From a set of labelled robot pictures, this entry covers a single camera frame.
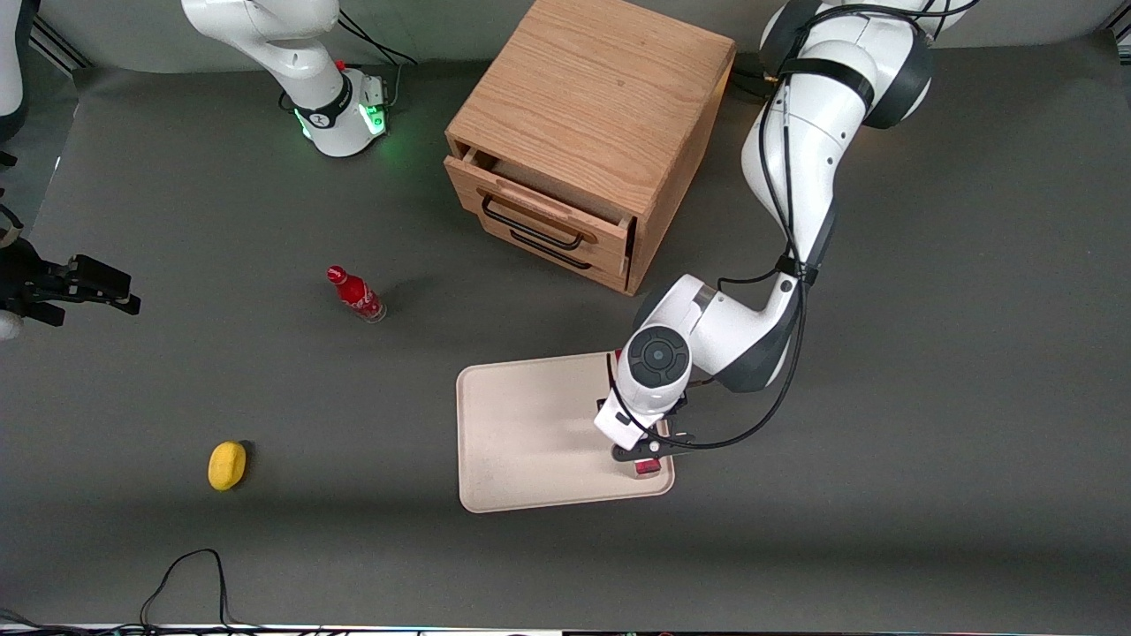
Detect black cable loop on table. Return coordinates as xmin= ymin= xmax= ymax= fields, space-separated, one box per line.
xmin=139 ymin=549 xmax=266 ymax=633

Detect oak wooden drawer cabinet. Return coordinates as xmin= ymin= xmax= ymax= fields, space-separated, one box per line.
xmin=444 ymin=0 xmax=738 ymax=297

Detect black cables at right arm base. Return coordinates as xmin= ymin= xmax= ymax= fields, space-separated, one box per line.
xmin=338 ymin=9 xmax=419 ymax=114

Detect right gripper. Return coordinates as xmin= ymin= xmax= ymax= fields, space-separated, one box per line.
xmin=0 ymin=235 xmax=141 ymax=342

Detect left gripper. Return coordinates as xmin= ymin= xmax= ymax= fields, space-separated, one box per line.
xmin=594 ymin=399 xmax=696 ymax=466

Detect wooden drawer closed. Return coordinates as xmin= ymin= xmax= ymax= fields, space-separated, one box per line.
xmin=482 ymin=221 xmax=631 ymax=296

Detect red cola bottle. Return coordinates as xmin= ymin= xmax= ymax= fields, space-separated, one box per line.
xmin=326 ymin=265 xmax=388 ymax=324

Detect wooden drawer slightly open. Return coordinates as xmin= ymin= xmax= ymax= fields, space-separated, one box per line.
xmin=445 ymin=148 xmax=636 ymax=268

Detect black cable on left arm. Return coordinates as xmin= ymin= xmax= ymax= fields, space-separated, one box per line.
xmin=606 ymin=0 xmax=980 ymax=453

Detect yellow lemon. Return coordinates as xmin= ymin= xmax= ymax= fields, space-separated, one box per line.
xmin=208 ymin=441 xmax=248 ymax=492

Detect black handle of open drawer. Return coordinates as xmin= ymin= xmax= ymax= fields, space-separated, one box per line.
xmin=482 ymin=195 xmax=585 ymax=251

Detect black handle of closed drawer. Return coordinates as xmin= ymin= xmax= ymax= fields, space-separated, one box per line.
xmin=510 ymin=228 xmax=592 ymax=271

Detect black cables at left arm base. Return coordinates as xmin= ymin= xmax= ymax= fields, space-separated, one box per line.
xmin=732 ymin=51 xmax=780 ymax=100

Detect black cables at arm base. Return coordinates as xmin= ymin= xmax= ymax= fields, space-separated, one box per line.
xmin=732 ymin=51 xmax=780 ymax=100
xmin=338 ymin=9 xmax=419 ymax=114

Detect beige plastic tray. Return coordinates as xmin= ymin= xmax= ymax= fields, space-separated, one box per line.
xmin=456 ymin=351 xmax=676 ymax=514

